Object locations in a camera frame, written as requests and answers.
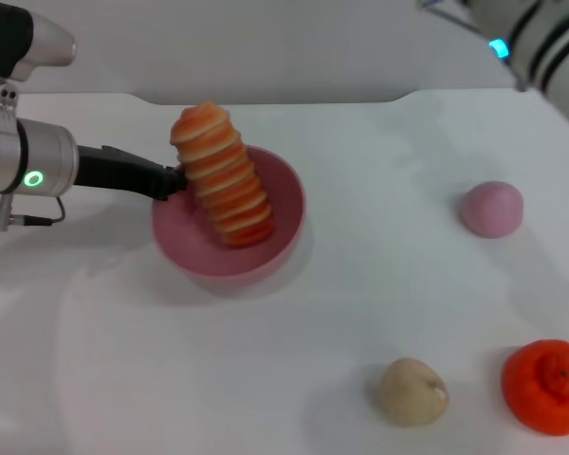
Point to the pink round bun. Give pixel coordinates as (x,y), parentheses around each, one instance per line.
(491,209)

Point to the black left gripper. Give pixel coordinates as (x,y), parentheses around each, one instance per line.
(114,168)

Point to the orange tangerine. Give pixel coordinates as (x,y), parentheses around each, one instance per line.
(545,388)

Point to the orange white striped bread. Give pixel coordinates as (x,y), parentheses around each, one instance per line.
(218,175)

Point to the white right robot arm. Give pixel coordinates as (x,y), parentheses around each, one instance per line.
(550,42)

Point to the beige round bun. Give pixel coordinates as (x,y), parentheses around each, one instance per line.
(410,393)

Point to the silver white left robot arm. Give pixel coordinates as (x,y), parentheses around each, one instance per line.
(33,156)

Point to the pink plastic bowl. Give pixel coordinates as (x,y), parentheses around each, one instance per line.
(284,213)

